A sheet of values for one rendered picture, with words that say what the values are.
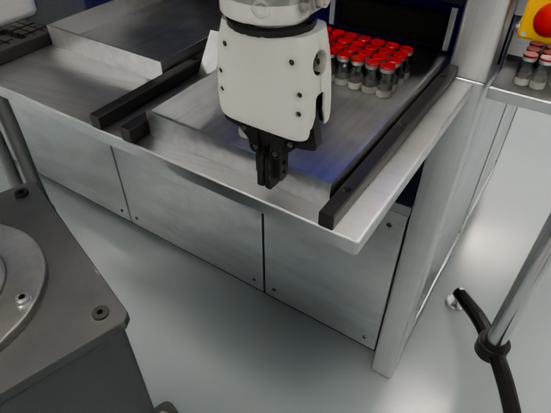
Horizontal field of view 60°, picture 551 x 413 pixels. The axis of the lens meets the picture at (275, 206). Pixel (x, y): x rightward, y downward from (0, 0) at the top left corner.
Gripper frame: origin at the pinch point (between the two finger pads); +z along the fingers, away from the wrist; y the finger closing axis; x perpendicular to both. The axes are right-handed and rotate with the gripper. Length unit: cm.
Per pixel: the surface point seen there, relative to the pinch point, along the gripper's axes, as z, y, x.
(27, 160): 52, 99, -21
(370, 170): 2.2, -7.8, -7.8
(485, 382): 92, -35, -53
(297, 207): 4.3, -3.2, 0.0
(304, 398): 92, 4, -22
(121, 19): 4, 53, -27
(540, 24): -7.2, -17.1, -35.2
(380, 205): 4.3, -10.5, -5.3
